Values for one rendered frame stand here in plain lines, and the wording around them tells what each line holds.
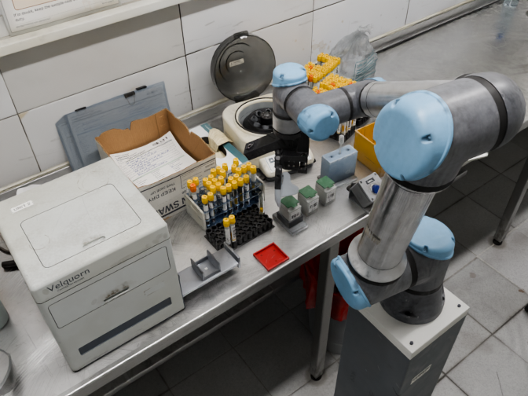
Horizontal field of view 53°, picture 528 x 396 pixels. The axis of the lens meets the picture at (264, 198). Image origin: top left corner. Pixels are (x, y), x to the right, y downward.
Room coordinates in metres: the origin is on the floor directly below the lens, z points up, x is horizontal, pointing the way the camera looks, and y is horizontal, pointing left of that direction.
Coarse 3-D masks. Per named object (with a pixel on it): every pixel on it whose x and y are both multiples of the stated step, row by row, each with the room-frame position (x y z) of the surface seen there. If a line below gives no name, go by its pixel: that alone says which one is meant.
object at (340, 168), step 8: (328, 152) 1.19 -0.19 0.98; (336, 152) 1.19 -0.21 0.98; (344, 152) 1.19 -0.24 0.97; (352, 152) 1.19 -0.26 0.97; (328, 160) 1.16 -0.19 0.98; (336, 160) 1.16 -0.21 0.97; (344, 160) 1.17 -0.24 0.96; (352, 160) 1.19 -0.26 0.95; (328, 168) 1.15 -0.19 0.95; (336, 168) 1.16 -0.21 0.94; (344, 168) 1.17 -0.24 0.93; (352, 168) 1.19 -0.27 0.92; (320, 176) 1.19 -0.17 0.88; (328, 176) 1.15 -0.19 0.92; (336, 176) 1.16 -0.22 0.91; (344, 176) 1.18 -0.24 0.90; (352, 176) 1.19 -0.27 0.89; (336, 184) 1.15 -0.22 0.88; (344, 184) 1.16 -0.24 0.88
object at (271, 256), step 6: (270, 246) 0.92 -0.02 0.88; (276, 246) 0.92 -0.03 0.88; (258, 252) 0.90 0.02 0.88; (264, 252) 0.90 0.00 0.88; (270, 252) 0.90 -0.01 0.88; (276, 252) 0.90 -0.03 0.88; (282, 252) 0.90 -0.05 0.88; (258, 258) 0.88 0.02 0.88; (264, 258) 0.88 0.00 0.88; (270, 258) 0.88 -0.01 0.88; (276, 258) 0.88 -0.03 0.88; (282, 258) 0.88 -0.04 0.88; (288, 258) 0.88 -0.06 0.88; (264, 264) 0.86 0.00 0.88; (270, 264) 0.86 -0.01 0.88; (276, 264) 0.86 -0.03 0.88
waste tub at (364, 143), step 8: (360, 128) 1.31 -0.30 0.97; (368, 128) 1.32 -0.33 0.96; (360, 136) 1.28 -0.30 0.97; (368, 136) 1.33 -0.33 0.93; (360, 144) 1.27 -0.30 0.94; (368, 144) 1.24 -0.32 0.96; (360, 152) 1.27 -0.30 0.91; (368, 152) 1.24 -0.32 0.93; (360, 160) 1.27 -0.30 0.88; (368, 160) 1.24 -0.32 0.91; (376, 160) 1.21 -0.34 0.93; (368, 168) 1.23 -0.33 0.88; (376, 168) 1.20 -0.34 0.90
